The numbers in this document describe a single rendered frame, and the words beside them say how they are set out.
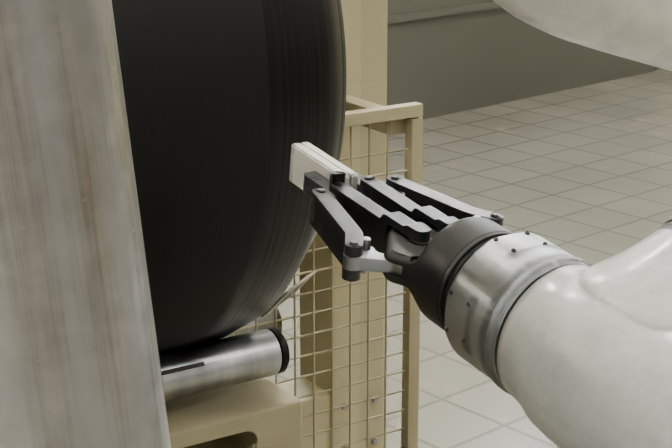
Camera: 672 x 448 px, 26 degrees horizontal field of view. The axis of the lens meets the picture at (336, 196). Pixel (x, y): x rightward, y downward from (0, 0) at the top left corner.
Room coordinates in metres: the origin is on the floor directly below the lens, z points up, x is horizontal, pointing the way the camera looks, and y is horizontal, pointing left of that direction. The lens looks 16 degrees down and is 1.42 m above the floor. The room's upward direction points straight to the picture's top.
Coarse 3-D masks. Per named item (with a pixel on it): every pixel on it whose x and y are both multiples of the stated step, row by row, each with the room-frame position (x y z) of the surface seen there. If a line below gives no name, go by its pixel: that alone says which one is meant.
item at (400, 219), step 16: (336, 176) 0.98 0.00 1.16; (336, 192) 0.97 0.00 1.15; (352, 192) 0.97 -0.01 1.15; (352, 208) 0.95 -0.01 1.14; (368, 208) 0.94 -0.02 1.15; (368, 224) 0.94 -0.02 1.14; (384, 224) 0.92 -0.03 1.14; (400, 224) 0.91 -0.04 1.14; (416, 224) 0.90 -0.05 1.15; (384, 240) 0.92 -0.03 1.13; (416, 240) 0.89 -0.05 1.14
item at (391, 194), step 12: (360, 180) 0.99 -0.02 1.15; (372, 180) 0.99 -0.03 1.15; (372, 192) 0.98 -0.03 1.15; (384, 192) 0.97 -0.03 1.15; (396, 192) 0.97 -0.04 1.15; (384, 204) 0.97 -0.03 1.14; (396, 204) 0.96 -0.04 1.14; (408, 204) 0.95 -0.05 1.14; (408, 216) 0.94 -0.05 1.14; (420, 216) 0.93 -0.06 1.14; (432, 216) 0.92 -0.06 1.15; (444, 216) 0.92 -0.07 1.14
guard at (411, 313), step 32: (416, 128) 1.95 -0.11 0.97; (416, 160) 1.95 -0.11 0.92; (256, 320) 1.82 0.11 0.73; (416, 320) 1.95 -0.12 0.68; (320, 352) 1.88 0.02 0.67; (416, 352) 1.95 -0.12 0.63; (352, 384) 1.91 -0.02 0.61; (384, 384) 1.93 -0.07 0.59; (416, 384) 1.96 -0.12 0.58; (384, 416) 1.93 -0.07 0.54; (416, 416) 1.96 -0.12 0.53
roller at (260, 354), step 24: (240, 336) 1.28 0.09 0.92; (264, 336) 1.28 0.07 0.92; (168, 360) 1.23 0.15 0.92; (192, 360) 1.23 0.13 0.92; (216, 360) 1.24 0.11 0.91; (240, 360) 1.25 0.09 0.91; (264, 360) 1.27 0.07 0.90; (288, 360) 1.28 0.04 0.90; (168, 384) 1.21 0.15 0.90; (192, 384) 1.23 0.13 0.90; (216, 384) 1.24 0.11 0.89
